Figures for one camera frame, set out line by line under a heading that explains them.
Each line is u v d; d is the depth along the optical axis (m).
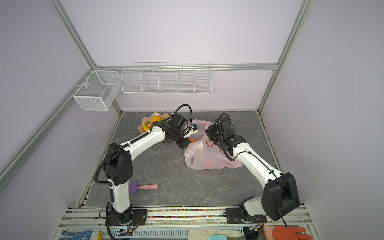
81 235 0.69
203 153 0.92
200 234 0.69
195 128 0.80
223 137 0.62
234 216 0.74
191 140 0.81
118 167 0.50
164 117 1.11
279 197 0.41
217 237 0.67
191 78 1.05
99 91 0.96
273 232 0.69
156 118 1.08
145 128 1.04
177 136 0.75
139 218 0.74
